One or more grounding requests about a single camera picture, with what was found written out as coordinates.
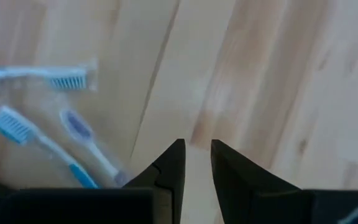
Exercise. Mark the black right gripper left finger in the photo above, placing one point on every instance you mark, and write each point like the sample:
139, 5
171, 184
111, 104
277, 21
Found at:
169, 180

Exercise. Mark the white toothbrush purple bristles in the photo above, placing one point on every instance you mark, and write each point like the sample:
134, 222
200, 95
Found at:
78, 126

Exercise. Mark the blue toothbrush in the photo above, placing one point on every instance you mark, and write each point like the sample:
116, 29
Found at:
26, 73
11, 126

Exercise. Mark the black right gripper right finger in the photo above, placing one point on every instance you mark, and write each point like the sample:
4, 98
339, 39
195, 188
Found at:
238, 186

